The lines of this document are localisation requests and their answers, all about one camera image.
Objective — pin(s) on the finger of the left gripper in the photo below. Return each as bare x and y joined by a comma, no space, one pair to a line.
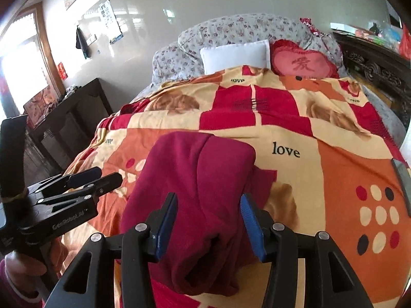
96,188
59,184

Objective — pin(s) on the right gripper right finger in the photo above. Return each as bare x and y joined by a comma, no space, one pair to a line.
330,280

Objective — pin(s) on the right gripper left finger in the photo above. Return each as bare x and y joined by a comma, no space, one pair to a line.
89,279

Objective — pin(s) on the maroon fleece garment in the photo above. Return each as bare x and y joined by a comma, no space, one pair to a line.
209,175

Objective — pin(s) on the person left hand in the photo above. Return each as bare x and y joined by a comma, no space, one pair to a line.
23,271

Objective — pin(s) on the dark wooden side cabinet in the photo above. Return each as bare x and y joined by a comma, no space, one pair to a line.
69,128

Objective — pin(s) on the magenta left sleeve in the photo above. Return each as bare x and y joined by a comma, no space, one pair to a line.
11,297

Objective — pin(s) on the red decorated box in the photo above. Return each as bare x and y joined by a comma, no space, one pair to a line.
39,106

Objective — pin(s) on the orange red patterned blanket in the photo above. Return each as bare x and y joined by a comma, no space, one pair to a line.
323,138

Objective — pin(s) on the grey flat device on bed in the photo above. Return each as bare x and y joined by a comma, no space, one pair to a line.
405,182

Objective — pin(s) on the floral grey quilt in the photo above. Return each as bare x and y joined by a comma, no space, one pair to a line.
181,59

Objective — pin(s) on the white pillow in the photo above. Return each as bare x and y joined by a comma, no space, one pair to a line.
254,54

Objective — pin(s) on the red heart cushion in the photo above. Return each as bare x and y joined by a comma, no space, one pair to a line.
289,59

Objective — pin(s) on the carved dark wooden headboard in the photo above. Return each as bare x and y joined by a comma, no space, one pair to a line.
383,68

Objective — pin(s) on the red paper wall sign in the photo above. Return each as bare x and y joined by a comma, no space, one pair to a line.
62,71

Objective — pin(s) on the dark cloth on wall hook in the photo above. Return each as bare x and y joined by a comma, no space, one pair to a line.
82,44

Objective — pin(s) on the wall calendar poster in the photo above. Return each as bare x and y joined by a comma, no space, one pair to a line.
108,18

